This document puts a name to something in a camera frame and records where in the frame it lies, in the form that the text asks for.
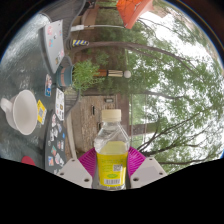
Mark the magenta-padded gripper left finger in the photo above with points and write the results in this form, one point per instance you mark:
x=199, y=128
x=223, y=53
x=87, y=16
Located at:
x=85, y=165

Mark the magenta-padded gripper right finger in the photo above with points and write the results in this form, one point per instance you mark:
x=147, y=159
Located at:
x=136, y=163

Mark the clear bottle with yellow label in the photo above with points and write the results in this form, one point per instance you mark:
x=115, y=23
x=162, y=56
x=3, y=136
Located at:
x=111, y=163

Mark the black laptop with stickers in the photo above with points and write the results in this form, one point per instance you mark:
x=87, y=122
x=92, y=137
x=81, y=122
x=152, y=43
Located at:
x=55, y=143

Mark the red round coaster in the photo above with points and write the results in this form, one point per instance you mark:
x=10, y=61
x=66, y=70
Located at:
x=28, y=161

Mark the white sticker sheet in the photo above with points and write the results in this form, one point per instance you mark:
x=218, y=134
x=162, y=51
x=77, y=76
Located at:
x=59, y=105

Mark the yellow card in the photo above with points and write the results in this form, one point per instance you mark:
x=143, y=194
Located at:
x=41, y=111

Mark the white mug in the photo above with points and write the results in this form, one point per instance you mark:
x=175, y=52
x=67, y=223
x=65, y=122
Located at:
x=23, y=111

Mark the small colourful sticker card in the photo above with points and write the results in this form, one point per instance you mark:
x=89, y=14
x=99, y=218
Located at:
x=48, y=85

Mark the green plant in blue pot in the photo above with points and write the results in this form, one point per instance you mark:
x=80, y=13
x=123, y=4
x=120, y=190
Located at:
x=65, y=76

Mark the blue yellow striped cone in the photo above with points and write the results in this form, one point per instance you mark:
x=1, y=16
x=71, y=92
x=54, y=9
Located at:
x=80, y=43

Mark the grey laptop with stickers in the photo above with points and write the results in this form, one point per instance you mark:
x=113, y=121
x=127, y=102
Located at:
x=53, y=43

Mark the orange canopy tent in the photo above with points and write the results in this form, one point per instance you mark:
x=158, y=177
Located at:
x=133, y=11

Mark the wooden lamp post with globe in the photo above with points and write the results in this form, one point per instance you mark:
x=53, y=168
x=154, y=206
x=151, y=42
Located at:
x=113, y=73

